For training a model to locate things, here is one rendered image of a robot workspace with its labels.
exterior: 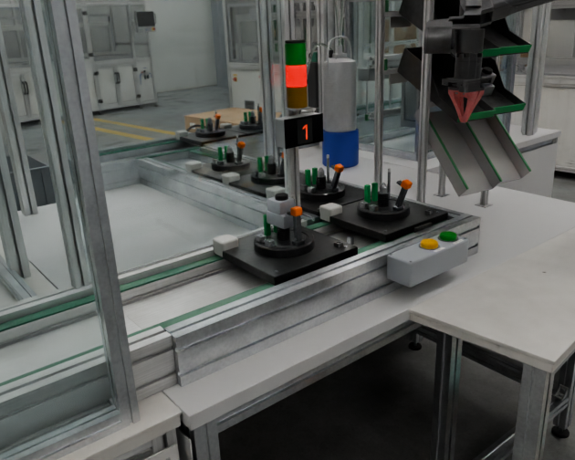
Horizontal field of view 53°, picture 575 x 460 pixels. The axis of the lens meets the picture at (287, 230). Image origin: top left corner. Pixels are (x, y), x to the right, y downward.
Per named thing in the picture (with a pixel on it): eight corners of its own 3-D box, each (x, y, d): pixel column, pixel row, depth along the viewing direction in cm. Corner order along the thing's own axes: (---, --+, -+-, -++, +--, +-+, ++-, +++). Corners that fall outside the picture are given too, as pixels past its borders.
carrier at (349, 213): (447, 219, 152) (450, 172, 148) (385, 243, 138) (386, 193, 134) (380, 200, 170) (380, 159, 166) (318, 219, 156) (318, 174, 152)
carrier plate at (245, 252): (358, 255, 132) (358, 245, 131) (275, 286, 118) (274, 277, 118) (292, 228, 150) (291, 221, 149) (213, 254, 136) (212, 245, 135)
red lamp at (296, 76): (310, 85, 139) (310, 64, 137) (295, 88, 136) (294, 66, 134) (297, 84, 142) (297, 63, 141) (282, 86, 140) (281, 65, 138)
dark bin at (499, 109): (522, 110, 166) (534, 88, 162) (489, 116, 161) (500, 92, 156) (461, 64, 183) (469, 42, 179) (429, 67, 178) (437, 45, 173)
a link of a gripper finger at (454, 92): (444, 121, 134) (447, 80, 131) (463, 118, 138) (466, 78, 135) (469, 125, 129) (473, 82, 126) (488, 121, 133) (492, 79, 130)
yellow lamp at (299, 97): (311, 106, 140) (310, 86, 139) (296, 109, 138) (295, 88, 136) (298, 104, 144) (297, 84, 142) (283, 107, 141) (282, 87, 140)
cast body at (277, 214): (298, 224, 131) (297, 195, 128) (284, 229, 128) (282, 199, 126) (276, 216, 137) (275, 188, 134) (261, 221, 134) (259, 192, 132)
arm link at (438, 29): (483, -11, 123) (480, 12, 131) (428, -9, 126) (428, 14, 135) (478, 40, 121) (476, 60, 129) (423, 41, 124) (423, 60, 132)
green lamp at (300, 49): (310, 64, 137) (309, 42, 135) (294, 66, 134) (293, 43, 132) (297, 63, 141) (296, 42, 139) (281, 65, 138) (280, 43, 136)
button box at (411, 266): (467, 262, 138) (469, 237, 136) (410, 288, 126) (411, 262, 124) (444, 254, 143) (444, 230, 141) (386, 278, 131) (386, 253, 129)
